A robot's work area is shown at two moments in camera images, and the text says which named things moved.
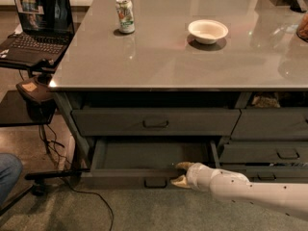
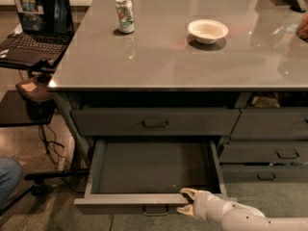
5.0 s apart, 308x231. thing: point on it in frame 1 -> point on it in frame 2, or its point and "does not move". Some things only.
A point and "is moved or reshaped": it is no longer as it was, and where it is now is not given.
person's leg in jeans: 11,169 does not move
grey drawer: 144,163 is moved or reshaped
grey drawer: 155,122 does not move
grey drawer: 271,123 does not move
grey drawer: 271,174 does not move
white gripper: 196,176 -> 201,202
